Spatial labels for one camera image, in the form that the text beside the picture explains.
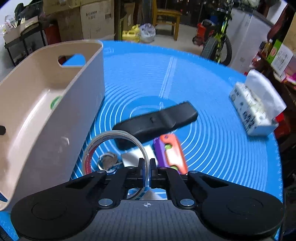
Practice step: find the green round tin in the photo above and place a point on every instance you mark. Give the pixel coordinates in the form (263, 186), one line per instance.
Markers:
(55, 101)

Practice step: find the black remote control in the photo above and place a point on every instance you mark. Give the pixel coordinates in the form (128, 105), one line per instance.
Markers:
(151, 125)

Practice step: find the tissue pack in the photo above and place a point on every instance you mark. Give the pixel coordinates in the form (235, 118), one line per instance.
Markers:
(257, 103)

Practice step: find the yellow oil jug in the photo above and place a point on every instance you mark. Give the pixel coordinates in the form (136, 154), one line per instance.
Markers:
(132, 35)

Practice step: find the stacked large cardboard boxes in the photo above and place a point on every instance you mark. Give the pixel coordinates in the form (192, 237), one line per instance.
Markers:
(79, 20)

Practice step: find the red bucket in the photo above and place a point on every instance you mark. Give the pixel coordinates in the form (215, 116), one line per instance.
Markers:
(204, 30)

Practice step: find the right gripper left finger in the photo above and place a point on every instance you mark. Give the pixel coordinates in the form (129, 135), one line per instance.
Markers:
(120, 183)

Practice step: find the white plastic bag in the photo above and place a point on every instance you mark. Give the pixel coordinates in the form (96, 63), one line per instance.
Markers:
(147, 33)

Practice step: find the purple orange folding toy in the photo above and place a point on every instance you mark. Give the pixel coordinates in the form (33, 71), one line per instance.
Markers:
(169, 153)

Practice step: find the clear tape roll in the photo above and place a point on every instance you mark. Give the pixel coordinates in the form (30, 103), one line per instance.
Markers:
(107, 137)

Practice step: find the black metal shelf rack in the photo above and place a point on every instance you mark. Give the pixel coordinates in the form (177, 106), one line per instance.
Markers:
(24, 39)

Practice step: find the green white carton box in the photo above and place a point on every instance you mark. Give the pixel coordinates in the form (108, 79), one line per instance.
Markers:
(279, 57)

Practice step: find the large white charger block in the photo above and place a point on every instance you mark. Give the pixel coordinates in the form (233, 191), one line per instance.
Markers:
(131, 159)

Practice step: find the wooden chair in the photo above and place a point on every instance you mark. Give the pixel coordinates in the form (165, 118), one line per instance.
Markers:
(166, 17)

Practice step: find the bicycle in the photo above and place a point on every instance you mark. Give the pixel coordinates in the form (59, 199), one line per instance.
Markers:
(217, 47)

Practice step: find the beige plastic storage bin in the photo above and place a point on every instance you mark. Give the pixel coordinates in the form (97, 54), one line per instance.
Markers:
(41, 146)

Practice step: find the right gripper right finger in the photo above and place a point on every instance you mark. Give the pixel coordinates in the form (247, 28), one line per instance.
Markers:
(172, 182)

